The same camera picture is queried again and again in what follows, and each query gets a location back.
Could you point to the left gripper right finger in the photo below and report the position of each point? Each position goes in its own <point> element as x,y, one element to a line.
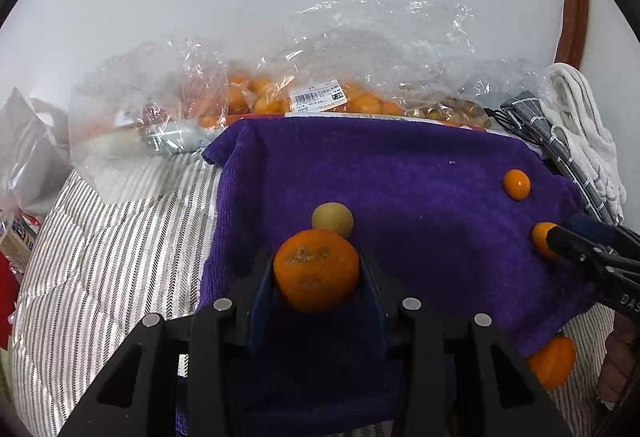
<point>457,377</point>

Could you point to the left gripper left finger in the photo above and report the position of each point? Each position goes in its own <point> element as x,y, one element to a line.
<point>207,363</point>

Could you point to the grey checked cloth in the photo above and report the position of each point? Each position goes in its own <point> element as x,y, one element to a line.
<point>524,116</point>

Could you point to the person's right hand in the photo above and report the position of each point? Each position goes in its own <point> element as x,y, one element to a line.
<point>619,359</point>

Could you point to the red paper gift bag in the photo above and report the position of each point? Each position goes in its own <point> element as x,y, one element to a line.
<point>8,294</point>

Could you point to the white striped towel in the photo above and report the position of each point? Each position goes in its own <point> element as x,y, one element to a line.
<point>575,121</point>

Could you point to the white plastic bag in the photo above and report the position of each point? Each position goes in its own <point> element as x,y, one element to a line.
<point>34,167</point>

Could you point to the clear plastic fruit bags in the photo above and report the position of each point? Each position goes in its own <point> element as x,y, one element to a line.
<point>139,122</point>

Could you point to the green kiwi fruit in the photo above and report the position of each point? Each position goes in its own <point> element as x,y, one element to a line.
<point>333,216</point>

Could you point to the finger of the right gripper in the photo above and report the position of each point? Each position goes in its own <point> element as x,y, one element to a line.
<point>580,251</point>
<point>602,233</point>

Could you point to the brown wooden door frame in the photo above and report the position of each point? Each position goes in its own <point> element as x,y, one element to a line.
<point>573,34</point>

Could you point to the small oval orange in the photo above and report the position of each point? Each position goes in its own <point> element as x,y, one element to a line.
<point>539,237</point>

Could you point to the small orange kumquat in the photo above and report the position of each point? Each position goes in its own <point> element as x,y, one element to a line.
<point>516,184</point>

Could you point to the striped quilt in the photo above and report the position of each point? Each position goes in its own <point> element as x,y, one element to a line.
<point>115,276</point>

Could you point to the large orange with stem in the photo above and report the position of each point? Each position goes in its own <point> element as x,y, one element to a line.
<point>553,363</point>

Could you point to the purple towel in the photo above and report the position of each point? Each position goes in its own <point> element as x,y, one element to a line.
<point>328,371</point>

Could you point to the rough mandarin orange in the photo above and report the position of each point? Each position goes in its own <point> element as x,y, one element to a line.
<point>316,270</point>

